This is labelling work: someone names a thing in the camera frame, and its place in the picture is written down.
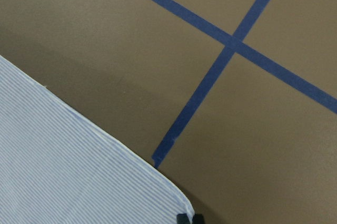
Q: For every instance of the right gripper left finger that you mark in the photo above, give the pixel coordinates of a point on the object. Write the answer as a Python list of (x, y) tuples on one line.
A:
[(182, 218)]

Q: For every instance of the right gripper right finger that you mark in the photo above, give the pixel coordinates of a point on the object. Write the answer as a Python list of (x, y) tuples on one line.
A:
[(198, 219)]

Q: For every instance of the light blue striped shirt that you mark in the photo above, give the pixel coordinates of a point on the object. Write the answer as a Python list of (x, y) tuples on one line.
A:
[(59, 167)]

